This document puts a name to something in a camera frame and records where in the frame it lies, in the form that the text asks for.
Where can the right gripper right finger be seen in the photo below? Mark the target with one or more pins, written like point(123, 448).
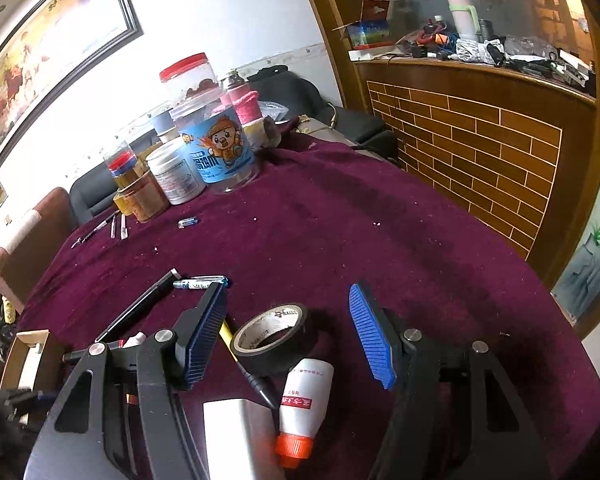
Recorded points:
point(456, 414)

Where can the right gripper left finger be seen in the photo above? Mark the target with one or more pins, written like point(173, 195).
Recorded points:
point(118, 415)

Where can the white rectangular power bank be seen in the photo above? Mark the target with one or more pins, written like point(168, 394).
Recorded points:
point(240, 438)

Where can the black marker red end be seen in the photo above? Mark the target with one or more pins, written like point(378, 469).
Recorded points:
point(139, 308)

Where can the yellow black pen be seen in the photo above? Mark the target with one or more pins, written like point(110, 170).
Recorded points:
point(262, 386)

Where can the white glue bottle orange cap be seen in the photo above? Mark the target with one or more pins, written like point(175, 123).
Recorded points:
point(302, 410)

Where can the blue silver clear pen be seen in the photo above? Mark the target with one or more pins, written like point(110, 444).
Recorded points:
point(201, 282)

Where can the black electrical tape roll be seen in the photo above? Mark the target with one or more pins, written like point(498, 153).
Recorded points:
point(275, 340)

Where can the white small dropper bottle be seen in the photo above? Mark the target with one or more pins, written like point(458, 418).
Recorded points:
point(135, 340)

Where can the cardboard box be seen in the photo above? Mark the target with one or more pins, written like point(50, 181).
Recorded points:
point(31, 376)

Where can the metal tweezers tools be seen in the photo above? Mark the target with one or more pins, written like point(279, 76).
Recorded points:
point(102, 225)

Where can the brown chair back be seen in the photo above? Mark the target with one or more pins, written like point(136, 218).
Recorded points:
point(32, 244)

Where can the amber honey jar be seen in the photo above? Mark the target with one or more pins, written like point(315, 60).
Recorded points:
point(144, 198)

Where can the dark grey sofa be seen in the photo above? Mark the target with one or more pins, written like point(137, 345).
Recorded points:
point(93, 193)

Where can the maroon tablecloth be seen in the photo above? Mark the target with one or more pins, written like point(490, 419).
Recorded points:
point(318, 218)

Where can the red blue lid jar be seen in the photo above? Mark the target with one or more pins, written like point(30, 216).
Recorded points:
point(125, 167)

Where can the white label jar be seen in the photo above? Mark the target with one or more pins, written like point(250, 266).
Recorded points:
point(175, 172)

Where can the wooden brick pattern counter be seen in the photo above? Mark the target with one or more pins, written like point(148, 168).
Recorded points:
point(520, 153)

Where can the large cartoon label clear jar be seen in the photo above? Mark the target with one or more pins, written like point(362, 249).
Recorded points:
point(217, 144)

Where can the pink cup stack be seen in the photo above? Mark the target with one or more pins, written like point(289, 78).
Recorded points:
point(243, 99)

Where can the red lid clear jar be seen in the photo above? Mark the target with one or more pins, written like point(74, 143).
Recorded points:
point(190, 79)

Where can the black bag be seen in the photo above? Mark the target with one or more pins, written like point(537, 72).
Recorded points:
point(280, 85)

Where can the white green tumbler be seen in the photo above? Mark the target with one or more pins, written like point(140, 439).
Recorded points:
point(465, 18)

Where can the framed wall painting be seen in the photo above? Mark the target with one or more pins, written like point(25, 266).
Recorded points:
point(48, 45)

